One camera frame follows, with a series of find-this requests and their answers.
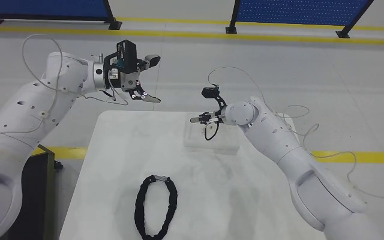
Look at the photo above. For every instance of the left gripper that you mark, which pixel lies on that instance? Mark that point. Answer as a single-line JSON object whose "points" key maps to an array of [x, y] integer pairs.
{"points": [[100, 76]]}

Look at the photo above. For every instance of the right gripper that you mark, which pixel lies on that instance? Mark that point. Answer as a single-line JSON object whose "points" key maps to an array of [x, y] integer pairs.
{"points": [[217, 119]]}

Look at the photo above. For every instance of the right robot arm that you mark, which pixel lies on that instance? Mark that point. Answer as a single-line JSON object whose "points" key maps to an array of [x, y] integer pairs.
{"points": [[288, 156]]}

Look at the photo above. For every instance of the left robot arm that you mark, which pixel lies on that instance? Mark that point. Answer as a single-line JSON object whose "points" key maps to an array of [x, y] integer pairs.
{"points": [[33, 108]]}

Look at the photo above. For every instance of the blue partition panel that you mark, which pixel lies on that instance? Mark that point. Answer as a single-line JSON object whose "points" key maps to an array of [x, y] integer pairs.
{"points": [[51, 7], [300, 12]]}

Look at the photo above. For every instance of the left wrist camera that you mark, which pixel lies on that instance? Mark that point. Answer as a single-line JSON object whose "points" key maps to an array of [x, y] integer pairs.
{"points": [[127, 57]]}

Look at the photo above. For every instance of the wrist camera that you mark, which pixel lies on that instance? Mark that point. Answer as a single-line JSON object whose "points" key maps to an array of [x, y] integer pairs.
{"points": [[210, 92], [127, 57]]}

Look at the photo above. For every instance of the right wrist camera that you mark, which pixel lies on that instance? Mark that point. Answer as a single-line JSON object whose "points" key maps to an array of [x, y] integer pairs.
{"points": [[210, 92]]}

